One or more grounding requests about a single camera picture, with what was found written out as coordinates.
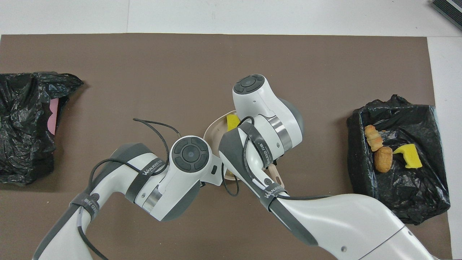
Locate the notched yellow sponge piece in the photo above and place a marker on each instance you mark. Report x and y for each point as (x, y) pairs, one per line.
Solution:
(409, 157)

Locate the ridged pastry piece toy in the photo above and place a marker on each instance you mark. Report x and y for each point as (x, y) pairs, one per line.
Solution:
(374, 138)

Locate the beige hand brush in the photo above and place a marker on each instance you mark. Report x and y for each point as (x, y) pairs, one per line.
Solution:
(278, 177)

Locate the brown table mat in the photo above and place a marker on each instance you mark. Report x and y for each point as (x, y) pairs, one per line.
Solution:
(144, 72)

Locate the grey ribbed device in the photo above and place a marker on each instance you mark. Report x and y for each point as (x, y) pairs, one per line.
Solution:
(449, 11)

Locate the black bag lined bin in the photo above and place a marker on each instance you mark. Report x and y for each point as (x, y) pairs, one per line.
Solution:
(408, 195)

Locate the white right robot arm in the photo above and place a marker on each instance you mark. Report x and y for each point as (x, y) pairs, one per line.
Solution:
(260, 108)

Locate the brown bread roll toy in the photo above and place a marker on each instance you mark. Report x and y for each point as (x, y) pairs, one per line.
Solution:
(383, 159)

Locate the black bag over pink bin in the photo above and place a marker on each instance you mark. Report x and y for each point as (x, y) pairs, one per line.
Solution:
(25, 119)

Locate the beige plastic dustpan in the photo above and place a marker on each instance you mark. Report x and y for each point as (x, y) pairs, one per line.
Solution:
(214, 131)

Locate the large yellow sponge piece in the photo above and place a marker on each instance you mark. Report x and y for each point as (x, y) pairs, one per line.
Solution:
(231, 122)

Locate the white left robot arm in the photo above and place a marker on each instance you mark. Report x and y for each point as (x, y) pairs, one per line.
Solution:
(180, 173)

